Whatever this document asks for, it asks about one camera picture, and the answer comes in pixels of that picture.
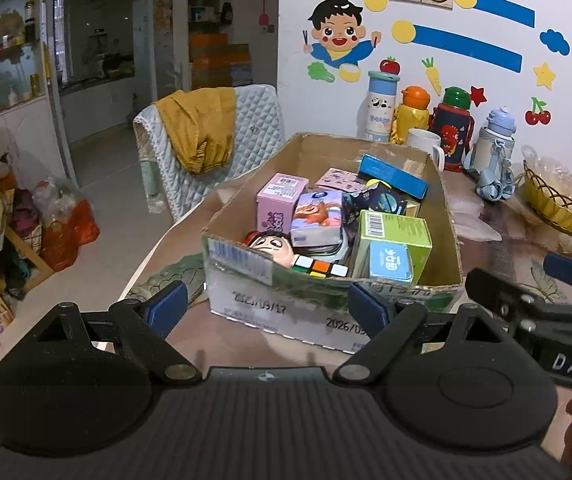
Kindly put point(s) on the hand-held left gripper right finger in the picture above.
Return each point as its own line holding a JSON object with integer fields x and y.
{"x": 365, "y": 307}

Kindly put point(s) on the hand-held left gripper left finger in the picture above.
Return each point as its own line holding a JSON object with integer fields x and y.
{"x": 168, "y": 306}

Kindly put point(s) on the colourful puzzle cube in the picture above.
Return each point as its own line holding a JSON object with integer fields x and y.
{"x": 316, "y": 265}

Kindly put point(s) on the green white carton box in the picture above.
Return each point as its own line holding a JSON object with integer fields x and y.
{"x": 390, "y": 227}

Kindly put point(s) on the cardboard box with green print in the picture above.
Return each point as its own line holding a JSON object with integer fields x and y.
{"x": 276, "y": 320}

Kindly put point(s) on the cartoon print tissue pack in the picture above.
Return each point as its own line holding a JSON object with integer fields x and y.
{"x": 316, "y": 215}

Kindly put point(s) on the dark space print polyhedron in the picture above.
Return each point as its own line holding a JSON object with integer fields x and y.
{"x": 380, "y": 202}

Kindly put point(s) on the cartoon doll with black hair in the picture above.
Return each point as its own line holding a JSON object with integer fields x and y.
{"x": 271, "y": 247}

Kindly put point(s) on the lavender white carton box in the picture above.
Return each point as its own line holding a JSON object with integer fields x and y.
{"x": 338, "y": 180}

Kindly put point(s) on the pink carton box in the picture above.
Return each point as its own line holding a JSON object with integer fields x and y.
{"x": 281, "y": 200}

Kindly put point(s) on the yellow wicker basket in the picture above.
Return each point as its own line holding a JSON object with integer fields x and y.
{"x": 555, "y": 210}

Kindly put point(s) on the clear plastic bag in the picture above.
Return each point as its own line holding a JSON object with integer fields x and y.
{"x": 550, "y": 170}

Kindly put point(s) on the clear bag with orange contents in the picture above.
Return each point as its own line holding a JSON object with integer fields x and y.
{"x": 66, "y": 230}

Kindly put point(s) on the white mug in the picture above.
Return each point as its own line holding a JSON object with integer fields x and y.
{"x": 423, "y": 140}

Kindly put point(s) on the yellow cloth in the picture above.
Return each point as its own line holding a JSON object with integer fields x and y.
{"x": 196, "y": 130}

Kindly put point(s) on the navy dinosaur bottle green lid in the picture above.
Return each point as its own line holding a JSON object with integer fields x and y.
{"x": 453, "y": 135}

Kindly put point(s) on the yellow bottle with orange lid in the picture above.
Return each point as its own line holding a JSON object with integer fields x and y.
{"x": 410, "y": 115}

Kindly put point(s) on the panda print white bottle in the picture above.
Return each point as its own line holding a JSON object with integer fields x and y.
{"x": 380, "y": 110}

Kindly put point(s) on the quilted grey chair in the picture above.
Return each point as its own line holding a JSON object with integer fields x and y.
{"x": 256, "y": 125}

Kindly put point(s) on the stack of orange boxes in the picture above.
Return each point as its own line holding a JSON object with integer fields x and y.
{"x": 221, "y": 60}

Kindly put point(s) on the white shelf cabinet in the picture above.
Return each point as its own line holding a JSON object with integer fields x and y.
{"x": 11, "y": 60}

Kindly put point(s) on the pink hanging dustpan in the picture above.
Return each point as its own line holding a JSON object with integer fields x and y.
{"x": 265, "y": 15}

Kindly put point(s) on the red cherries wall sticker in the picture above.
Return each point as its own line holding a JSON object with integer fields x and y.
{"x": 537, "y": 116}

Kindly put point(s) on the small yellow star wall sticker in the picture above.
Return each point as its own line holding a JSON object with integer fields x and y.
{"x": 544, "y": 75}

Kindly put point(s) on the red star wall sticker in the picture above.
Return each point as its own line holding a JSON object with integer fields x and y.
{"x": 477, "y": 96}

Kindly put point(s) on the blue cloud wall sticker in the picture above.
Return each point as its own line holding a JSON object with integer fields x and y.
{"x": 554, "y": 41}

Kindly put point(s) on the yellow bowl wall sticker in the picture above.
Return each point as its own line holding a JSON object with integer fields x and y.
{"x": 350, "y": 72}

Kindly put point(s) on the yellow carrot wall sticker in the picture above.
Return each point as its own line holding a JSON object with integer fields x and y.
{"x": 433, "y": 77}

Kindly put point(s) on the green lettuce wall sticker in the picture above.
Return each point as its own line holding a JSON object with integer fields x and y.
{"x": 321, "y": 72}

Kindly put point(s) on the red tomato wall sticker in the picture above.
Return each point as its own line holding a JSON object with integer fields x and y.
{"x": 389, "y": 66}

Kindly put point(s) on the blue stripe wall sticker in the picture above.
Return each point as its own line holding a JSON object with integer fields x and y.
{"x": 470, "y": 45}
{"x": 510, "y": 10}

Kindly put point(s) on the cartoon boy wall sticker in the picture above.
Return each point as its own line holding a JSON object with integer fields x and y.
{"x": 338, "y": 30}

